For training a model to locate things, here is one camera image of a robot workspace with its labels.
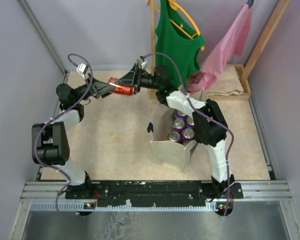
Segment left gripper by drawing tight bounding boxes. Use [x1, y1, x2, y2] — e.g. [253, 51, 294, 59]
[74, 72, 118, 103]

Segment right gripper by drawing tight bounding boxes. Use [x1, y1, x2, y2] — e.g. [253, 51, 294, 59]
[115, 64, 160, 96]

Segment red Coke can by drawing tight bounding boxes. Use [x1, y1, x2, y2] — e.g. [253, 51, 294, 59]
[108, 77, 135, 96]
[182, 140, 191, 146]

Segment purple fanta can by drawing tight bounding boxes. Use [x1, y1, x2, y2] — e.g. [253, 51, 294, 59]
[172, 118, 186, 133]
[167, 131, 182, 143]
[181, 128, 195, 141]
[185, 116, 195, 129]
[175, 110, 188, 120]

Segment purple Fanta can top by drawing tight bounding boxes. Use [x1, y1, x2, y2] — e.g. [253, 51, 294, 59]
[185, 116, 195, 129]

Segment beige canvas tote bag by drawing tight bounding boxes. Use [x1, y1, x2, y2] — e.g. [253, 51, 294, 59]
[146, 84, 208, 173]

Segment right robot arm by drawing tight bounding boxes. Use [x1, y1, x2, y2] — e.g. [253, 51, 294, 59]
[115, 64, 235, 198]

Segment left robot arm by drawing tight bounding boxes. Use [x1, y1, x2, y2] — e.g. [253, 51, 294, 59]
[31, 74, 115, 199]

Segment green tank top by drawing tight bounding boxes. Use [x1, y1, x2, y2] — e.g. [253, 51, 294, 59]
[155, 0, 206, 88]

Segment yellow clothes hanger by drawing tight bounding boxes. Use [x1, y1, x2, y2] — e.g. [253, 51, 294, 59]
[146, 0, 206, 52]

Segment beige folded cloth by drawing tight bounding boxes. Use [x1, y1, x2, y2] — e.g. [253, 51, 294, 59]
[205, 65, 244, 96]

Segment pink shirt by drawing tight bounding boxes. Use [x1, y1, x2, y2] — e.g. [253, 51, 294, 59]
[186, 3, 252, 92]

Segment wooden clothes rack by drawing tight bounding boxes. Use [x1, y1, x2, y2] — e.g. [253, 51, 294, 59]
[147, 0, 291, 101]

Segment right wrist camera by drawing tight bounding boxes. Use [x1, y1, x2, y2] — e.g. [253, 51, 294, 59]
[136, 56, 148, 70]

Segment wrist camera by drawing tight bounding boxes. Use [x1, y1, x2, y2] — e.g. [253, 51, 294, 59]
[76, 63, 89, 78]
[136, 56, 148, 70]

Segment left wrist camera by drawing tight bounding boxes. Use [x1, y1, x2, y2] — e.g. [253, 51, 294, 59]
[76, 63, 89, 78]

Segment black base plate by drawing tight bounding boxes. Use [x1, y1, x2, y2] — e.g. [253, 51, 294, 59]
[64, 178, 244, 208]

